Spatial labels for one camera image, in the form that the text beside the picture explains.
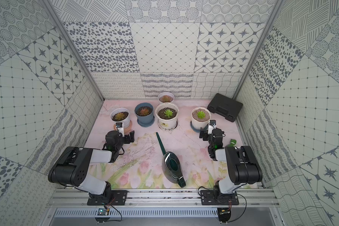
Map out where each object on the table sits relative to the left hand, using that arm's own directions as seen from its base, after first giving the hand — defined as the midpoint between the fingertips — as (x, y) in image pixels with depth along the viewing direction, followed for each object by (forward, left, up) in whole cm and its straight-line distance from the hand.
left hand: (126, 129), depth 94 cm
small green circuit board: (-45, +2, -8) cm, 46 cm away
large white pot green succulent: (+10, -28, +5) cm, 30 cm away
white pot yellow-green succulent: (+8, +4, +5) cm, 11 cm away
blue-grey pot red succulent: (+13, -11, +4) cm, 18 cm away
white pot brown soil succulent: (+9, -51, +4) cm, 52 cm away
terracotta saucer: (+2, +1, -4) cm, 4 cm away
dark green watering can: (-26, -32, +6) cm, 42 cm away
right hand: (+2, -57, -1) cm, 57 cm away
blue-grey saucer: (+4, -54, -3) cm, 54 cm away
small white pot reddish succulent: (+27, -26, +5) cm, 38 cm away
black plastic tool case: (+24, -73, -1) cm, 77 cm away
